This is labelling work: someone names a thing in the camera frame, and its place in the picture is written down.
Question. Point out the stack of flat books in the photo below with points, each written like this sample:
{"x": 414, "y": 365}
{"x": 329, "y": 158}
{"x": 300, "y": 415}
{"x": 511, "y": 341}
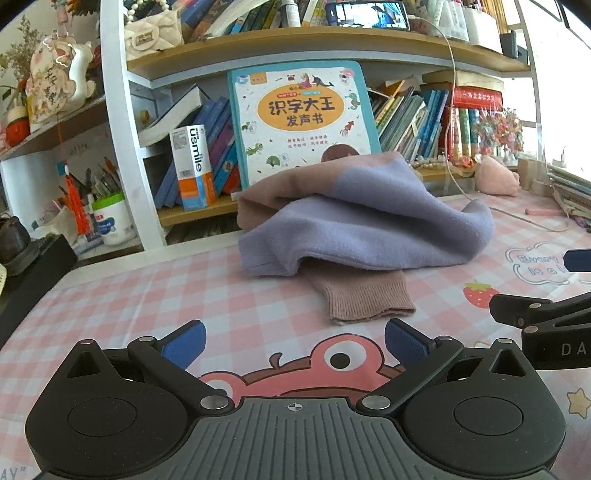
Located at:
{"x": 570, "y": 194}

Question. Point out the white quilted handbag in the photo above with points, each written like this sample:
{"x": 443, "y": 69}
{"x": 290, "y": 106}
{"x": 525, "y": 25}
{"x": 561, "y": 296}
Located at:
{"x": 152, "y": 27}

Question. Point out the red-orange tassel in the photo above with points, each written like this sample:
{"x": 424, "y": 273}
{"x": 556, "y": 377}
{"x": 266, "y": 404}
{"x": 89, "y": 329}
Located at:
{"x": 76, "y": 203}

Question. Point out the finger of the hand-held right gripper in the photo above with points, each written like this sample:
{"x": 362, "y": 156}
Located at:
{"x": 512, "y": 309}
{"x": 579, "y": 261}

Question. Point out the white jar with green lid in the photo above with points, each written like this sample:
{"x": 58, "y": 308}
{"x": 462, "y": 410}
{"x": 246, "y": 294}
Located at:
{"x": 113, "y": 224}

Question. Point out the pink checked table mat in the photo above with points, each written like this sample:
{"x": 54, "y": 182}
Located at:
{"x": 138, "y": 300}

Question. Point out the colourful bead flower bouquet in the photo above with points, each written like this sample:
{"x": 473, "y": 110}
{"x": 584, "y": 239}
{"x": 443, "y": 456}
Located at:
{"x": 501, "y": 134}

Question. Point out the pink plush toy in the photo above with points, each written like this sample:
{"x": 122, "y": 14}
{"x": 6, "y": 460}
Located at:
{"x": 496, "y": 177}

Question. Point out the dried flower bunch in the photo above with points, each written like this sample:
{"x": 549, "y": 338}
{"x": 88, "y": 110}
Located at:
{"x": 18, "y": 55}

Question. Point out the white and orange carton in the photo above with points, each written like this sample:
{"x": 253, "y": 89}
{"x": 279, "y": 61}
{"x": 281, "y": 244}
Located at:
{"x": 194, "y": 170}

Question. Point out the teal-edged children's picture book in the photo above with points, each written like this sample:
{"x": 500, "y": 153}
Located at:
{"x": 300, "y": 115}

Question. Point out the row of assorted books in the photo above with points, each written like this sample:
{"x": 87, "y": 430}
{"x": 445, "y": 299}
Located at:
{"x": 258, "y": 16}

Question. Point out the white wooden bookshelf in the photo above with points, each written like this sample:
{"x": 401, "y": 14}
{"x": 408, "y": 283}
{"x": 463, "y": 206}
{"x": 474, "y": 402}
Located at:
{"x": 134, "y": 184}

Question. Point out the purple and pink sweater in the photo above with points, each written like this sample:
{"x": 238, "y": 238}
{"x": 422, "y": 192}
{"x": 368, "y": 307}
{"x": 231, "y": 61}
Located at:
{"x": 369, "y": 221}

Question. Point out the row of thin colourful books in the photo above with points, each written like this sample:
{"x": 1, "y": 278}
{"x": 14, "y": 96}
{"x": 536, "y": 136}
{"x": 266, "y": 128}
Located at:
{"x": 411, "y": 120}

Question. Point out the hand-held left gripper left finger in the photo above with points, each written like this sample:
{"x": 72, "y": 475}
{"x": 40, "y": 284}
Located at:
{"x": 187, "y": 344}

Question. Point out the black box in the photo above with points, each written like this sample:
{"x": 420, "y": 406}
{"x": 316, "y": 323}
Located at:
{"x": 32, "y": 277}

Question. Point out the black smartphone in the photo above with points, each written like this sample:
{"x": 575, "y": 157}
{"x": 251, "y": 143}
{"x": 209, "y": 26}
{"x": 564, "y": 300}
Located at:
{"x": 364, "y": 16}

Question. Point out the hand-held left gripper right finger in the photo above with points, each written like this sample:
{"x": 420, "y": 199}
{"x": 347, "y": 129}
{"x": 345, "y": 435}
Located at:
{"x": 406, "y": 341}

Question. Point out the pink pen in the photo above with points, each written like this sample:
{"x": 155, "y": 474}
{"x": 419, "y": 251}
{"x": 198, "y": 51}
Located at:
{"x": 545, "y": 211}

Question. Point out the bunch of pencils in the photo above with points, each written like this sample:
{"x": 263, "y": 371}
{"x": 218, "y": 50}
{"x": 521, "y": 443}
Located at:
{"x": 104, "y": 182}

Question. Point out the thick grey leaning book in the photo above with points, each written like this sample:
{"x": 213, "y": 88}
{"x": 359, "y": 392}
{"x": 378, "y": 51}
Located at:
{"x": 175, "y": 120}

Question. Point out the row of blue books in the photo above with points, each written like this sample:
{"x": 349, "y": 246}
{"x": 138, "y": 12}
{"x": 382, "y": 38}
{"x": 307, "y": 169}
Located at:
{"x": 221, "y": 138}

